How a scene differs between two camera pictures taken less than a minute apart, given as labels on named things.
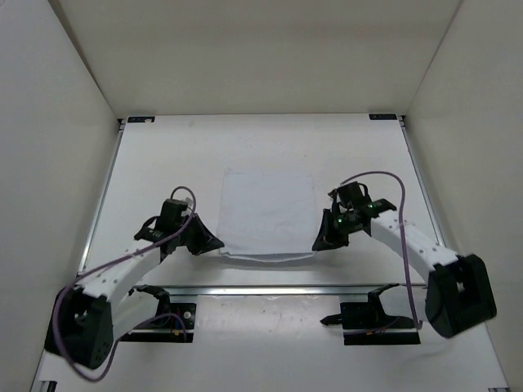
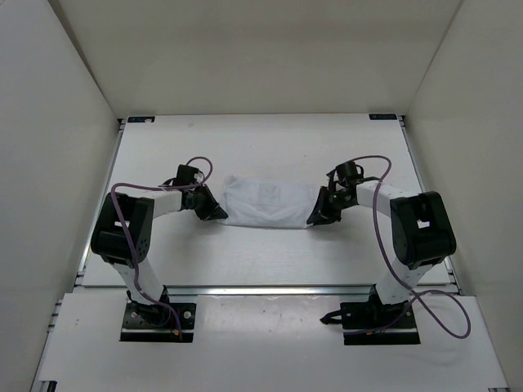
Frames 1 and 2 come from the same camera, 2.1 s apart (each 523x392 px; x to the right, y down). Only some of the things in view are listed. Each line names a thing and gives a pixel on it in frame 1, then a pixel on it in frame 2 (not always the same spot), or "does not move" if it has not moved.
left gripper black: [207, 242] → [212, 211]
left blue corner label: [140, 119] does not move
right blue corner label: [382, 117] does not move
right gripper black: [327, 238] → [322, 214]
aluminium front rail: [417, 291] does not move
